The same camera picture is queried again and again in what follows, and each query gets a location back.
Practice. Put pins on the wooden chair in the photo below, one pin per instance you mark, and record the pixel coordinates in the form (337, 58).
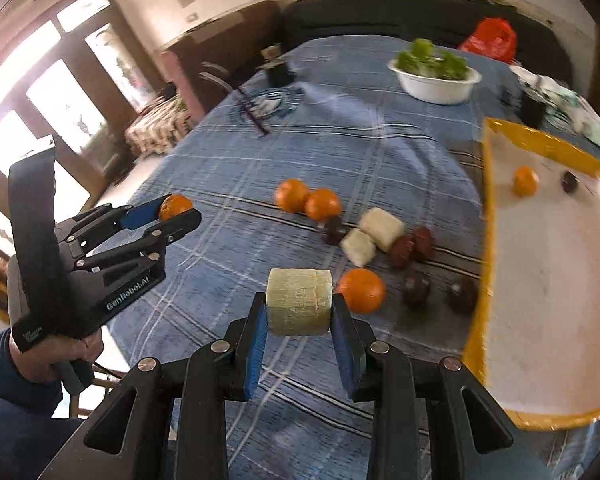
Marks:
(105, 390)

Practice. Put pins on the person's left hand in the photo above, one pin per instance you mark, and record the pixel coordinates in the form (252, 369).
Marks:
(45, 362)

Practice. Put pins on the black sofa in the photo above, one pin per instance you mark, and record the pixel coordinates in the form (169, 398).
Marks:
(355, 20)

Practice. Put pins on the white plastic bags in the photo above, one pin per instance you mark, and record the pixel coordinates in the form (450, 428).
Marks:
(580, 110)

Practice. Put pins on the wooden framed glass door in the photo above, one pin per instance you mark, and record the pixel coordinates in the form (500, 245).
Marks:
(70, 85)

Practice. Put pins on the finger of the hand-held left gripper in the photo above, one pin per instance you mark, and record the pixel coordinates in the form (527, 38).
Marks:
(175, 227)
(140, 214)

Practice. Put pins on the orange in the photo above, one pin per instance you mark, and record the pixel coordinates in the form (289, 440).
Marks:
(175, 206)
(291, 195)
(323, 205)
(361, 290)
(525, 181)

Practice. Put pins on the white peeled fruit chunk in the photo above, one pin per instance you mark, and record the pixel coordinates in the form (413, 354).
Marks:
(297, 302)
(380, 227)
(358, 247)

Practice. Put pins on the person's leg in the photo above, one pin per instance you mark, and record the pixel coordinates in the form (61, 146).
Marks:
(20, 440)

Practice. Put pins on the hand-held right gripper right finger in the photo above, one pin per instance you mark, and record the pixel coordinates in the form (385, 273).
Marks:
(345, 347)

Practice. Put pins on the white bowl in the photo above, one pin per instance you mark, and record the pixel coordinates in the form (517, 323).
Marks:
(430, 91)

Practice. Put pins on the dark bottle with cork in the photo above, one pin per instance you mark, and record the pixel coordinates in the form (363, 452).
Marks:
(276, 67)

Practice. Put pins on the black cup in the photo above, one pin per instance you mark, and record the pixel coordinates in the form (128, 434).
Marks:
(533, 107)

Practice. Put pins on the blue plaid blanket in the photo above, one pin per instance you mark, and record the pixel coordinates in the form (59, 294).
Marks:
(380, 125)

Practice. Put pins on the brown wooden cabinet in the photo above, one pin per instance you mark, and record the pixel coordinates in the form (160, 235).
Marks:
(230, 35)

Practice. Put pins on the yellow shallow cardboard box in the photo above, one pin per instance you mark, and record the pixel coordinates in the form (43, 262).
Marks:
(545, 285)

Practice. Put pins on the green lettuce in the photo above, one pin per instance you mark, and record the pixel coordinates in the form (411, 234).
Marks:
(430, 62)

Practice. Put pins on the person's left forearm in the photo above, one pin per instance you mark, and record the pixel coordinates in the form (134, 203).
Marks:
(0, 365)

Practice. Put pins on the red plastic bag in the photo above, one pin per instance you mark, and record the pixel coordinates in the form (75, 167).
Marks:
(490, 40)

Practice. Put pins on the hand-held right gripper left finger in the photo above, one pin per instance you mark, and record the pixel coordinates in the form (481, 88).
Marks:
(257, 345)

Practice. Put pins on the dark purple stick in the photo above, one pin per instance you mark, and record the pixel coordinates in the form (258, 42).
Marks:
(250, 110)

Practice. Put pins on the patterned seat cushion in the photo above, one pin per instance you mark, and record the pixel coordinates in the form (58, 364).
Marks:
(157, 127)

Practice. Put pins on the red date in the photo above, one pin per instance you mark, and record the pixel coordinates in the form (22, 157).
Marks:
(422, 242)
(402, 251)

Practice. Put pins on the dark purple passion fruit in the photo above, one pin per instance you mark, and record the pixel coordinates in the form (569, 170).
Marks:
(334, 230)
(462, 294)
(570, 182)
(416, 290)

